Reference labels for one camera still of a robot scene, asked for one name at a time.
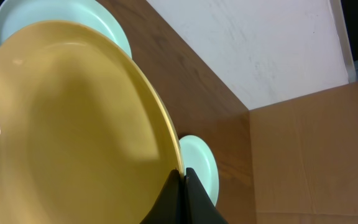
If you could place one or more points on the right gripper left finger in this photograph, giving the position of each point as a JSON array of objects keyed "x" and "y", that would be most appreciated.
[{"x": 168, "y": 207}]

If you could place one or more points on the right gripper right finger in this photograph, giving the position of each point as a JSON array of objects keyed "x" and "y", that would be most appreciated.
[{"x": 199, "y": 207}]

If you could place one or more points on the light blue plate front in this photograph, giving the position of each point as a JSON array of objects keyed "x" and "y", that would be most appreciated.
[{"x": 197, "y": 155}]

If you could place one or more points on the light blue plate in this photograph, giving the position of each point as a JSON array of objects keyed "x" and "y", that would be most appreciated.
[
  {"x": 16, "y": 14},
  {"x": 197, "y": 155}
]

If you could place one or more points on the yellow plate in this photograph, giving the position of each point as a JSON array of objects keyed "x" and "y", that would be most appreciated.
[{"x": 84, "y": 137}]

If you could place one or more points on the light blue plate back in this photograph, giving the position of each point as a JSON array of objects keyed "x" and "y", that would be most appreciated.
[{"x": 16, "y": 14}]

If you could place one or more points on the brown cardboard box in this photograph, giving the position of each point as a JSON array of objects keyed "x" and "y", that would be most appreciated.
[{"x": 305, "y": 158}]

